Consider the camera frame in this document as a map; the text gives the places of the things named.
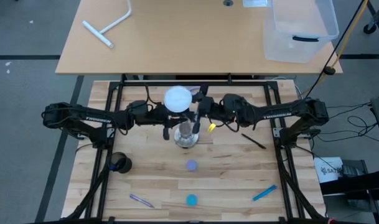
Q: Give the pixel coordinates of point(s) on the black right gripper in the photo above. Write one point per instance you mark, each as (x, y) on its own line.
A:
(212, 109)

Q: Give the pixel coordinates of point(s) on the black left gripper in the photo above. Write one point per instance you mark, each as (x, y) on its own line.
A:
(155, 115)

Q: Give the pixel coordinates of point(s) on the white flood lightbulb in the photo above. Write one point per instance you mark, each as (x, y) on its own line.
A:
(177, 99)

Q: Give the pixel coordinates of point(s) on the silver metal lamp base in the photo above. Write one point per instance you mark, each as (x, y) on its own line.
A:
(186, 140)

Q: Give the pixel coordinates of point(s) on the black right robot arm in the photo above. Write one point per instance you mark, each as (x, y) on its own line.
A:
(285, 113)

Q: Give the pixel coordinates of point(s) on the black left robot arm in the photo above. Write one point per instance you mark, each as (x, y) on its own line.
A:
(83, 116)

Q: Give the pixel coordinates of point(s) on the lilac round lid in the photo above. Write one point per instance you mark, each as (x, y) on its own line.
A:
(192, 165)

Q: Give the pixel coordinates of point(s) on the black cup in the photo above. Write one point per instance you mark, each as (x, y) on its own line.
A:
(122, 161)

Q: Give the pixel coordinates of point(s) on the black pen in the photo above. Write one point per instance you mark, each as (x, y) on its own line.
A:
(254, 141)

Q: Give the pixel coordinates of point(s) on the tan wooden desk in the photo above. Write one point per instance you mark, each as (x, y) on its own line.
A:
(176, 37)

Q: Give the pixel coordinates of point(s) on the blue candle in glass jar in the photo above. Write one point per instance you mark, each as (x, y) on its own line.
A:
(192, 200)

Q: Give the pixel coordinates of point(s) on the purple pen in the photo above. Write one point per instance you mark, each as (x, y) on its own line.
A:
(141, 201)

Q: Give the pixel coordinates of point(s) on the black desk grommet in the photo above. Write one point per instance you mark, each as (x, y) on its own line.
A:
(228, 2)

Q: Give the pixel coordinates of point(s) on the blue pen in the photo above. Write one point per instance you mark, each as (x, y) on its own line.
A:
(264, 193)

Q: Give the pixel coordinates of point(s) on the white T-shaped pipe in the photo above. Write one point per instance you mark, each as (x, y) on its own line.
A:
(97, 34)

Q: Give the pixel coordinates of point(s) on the pale rectangular sheet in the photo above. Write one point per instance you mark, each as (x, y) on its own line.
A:
(254, 3)

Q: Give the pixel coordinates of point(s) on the clear plastic storage bin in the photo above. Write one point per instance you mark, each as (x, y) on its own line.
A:
(301, 31)

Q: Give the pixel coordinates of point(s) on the white printed paper sheet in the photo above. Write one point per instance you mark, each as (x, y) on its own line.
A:
(327, 169)

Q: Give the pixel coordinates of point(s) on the black equipment cart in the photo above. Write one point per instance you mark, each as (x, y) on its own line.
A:
(357, 185)

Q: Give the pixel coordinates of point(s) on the grey caster leg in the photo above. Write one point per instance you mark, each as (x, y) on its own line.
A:
(370, 28)

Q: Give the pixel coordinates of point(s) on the black aluminium table frame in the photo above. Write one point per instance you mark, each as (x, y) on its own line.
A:
(239, 83)

